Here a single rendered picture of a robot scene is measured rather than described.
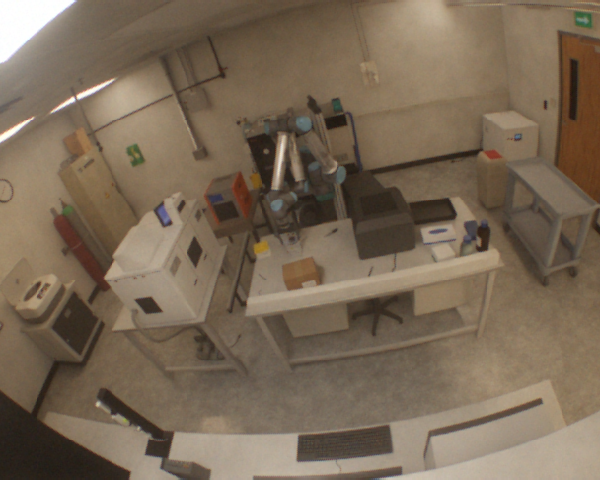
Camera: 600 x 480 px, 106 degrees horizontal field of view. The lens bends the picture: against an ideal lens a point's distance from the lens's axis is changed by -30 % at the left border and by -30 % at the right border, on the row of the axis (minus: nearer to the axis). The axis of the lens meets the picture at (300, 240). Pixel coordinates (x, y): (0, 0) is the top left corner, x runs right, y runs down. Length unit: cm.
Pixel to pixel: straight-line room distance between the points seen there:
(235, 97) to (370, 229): 335
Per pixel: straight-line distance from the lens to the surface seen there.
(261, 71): 483
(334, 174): 270
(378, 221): 219
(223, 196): 358
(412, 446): 161
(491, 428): 123
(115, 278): 242
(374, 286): 206
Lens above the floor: 246
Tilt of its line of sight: 35 degrees down
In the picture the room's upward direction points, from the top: 19 degrees counter-clockwise
